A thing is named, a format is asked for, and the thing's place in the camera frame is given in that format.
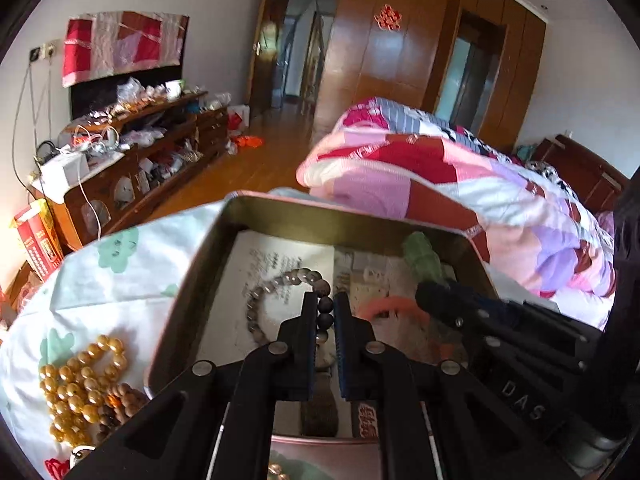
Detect red knot decoration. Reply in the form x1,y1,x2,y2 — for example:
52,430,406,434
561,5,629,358
375,4,404,31

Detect white box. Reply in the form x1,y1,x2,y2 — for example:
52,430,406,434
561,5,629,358
40,152,92,197

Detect black white patterned blanket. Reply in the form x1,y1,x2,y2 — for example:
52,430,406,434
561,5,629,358
447,126,568,187

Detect wall socket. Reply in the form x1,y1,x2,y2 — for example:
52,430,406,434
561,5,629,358
29,42,59,64

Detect yellow amber bead necklace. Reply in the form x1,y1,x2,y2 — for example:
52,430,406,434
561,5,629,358
39,335,129,449

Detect wooden wardrobe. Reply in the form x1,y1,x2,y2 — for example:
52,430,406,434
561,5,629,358
245,0,549,154

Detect grey wall cables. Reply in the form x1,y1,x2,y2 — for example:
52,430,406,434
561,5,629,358
12,59,55,202

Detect black television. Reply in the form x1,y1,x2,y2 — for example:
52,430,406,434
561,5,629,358
69,62,184,122

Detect purple pillow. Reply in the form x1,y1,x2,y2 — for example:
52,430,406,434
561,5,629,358
597,210,617,242

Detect green jade pendant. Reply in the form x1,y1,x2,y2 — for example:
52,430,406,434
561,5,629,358
404,232,444,282

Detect red yellow gift boxes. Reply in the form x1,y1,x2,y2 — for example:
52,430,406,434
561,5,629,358
12,199,65,282

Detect brown wooden bead bracelet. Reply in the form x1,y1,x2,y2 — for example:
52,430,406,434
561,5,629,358
97,382,152,442

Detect white green flower bed sheet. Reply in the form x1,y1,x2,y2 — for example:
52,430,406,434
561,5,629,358
0,187,616,480

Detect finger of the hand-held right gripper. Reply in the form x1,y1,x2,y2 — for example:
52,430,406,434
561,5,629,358
425,305,587,374
415,281,601,345

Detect wooden television cabinet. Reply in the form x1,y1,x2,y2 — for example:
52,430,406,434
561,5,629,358
30,91,232,254

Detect white printed paper sheet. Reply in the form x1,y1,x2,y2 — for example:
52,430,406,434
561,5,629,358
219,231,337,363

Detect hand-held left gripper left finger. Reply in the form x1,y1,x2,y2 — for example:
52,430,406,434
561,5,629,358
65,290,321,480

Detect wooden bed headboard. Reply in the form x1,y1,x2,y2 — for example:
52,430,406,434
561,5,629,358
532,132,632,217

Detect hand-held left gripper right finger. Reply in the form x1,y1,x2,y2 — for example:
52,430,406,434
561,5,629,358
334,291,571,480

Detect pink patchwork quilt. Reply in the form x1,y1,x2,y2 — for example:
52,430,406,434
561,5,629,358
296,96,619,302

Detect orange bangle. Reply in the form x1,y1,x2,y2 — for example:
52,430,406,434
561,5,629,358
357,296,432,322

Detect grey bead bracelet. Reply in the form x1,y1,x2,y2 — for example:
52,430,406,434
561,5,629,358
245,268,334,347

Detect pink metal tin box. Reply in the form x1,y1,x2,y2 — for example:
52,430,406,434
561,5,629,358
142,190,503,480

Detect wooden door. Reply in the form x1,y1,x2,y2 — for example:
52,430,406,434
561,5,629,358
248,0,291,119

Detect red white bag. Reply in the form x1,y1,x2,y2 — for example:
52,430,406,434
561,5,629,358
227,104,251,134

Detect red patchwork cover cloth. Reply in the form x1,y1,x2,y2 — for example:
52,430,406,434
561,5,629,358
61,10,191,89

